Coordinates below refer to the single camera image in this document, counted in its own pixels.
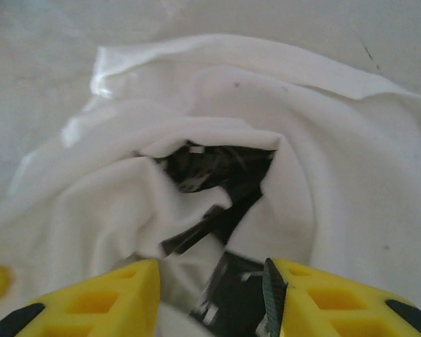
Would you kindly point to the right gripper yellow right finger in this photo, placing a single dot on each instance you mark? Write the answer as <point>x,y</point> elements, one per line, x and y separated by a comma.
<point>337,309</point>

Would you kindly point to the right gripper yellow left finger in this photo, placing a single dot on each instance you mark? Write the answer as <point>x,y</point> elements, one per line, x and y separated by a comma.
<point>91,309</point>

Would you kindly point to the white t-shirt with black print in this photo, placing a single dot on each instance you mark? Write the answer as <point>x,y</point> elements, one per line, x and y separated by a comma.
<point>319,140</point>

